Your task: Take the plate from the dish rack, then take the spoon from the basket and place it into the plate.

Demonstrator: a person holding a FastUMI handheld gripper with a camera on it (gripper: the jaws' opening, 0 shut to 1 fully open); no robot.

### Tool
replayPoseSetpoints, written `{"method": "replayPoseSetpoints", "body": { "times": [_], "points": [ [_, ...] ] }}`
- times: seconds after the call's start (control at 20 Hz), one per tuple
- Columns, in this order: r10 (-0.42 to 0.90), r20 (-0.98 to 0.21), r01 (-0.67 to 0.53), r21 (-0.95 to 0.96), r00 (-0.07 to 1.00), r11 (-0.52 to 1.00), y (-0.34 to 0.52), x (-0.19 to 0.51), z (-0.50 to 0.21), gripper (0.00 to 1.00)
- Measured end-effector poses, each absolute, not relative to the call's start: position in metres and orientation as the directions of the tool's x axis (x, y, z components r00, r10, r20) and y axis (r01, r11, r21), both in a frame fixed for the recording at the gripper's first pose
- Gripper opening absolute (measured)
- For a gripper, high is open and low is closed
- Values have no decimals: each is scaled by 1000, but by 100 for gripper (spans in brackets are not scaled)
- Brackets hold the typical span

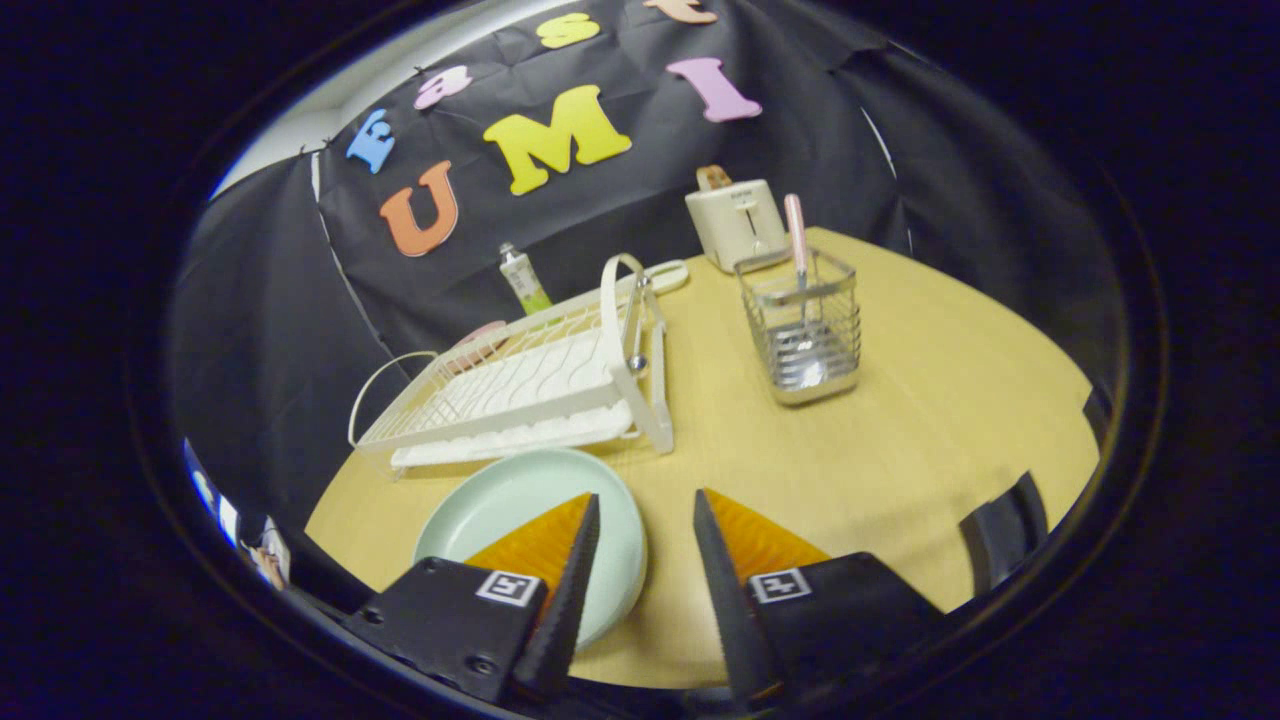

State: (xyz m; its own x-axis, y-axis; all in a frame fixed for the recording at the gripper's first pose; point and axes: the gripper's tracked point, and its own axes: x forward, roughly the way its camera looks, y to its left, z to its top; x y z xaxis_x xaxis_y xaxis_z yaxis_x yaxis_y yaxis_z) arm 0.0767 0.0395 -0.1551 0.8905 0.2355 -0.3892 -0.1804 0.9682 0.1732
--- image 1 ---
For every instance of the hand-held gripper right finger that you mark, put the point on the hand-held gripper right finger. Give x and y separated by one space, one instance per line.
730 610

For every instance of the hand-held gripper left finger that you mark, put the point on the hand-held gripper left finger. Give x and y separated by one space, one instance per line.
570 600

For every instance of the pale green plate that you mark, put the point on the pale green plate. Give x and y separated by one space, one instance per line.
520 500

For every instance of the white divided dish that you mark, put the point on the white divided dish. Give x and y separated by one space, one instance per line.
672 275

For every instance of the black curved object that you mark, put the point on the black curved object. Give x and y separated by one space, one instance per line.
1000 540

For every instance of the pink bowl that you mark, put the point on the pink bowl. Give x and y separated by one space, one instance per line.
485 332

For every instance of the clear bottle with green liquid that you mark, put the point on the clear bottle with green liquid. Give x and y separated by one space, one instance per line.
525 280

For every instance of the white toaster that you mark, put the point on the white toaster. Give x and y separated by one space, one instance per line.
735 225

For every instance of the brown bread slice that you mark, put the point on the brown bread slice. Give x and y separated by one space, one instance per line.
713 179

